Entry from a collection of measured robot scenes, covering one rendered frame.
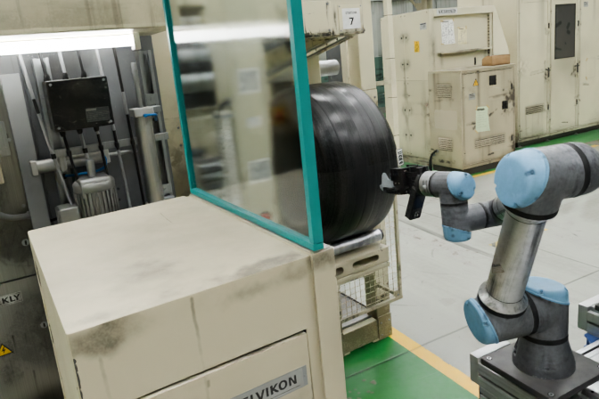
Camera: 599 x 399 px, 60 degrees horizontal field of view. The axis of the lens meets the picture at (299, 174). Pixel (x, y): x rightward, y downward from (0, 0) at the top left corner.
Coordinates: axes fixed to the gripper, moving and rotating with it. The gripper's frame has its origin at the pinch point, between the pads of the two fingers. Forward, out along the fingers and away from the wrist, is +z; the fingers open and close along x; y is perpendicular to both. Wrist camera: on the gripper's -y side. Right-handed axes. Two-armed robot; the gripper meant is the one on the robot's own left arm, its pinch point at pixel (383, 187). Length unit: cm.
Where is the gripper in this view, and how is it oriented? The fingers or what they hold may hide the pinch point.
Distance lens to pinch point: 171.7
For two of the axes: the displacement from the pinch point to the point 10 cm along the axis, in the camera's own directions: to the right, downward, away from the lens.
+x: -8.5, 2.0, -4.9
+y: -1.6, -9.8, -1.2
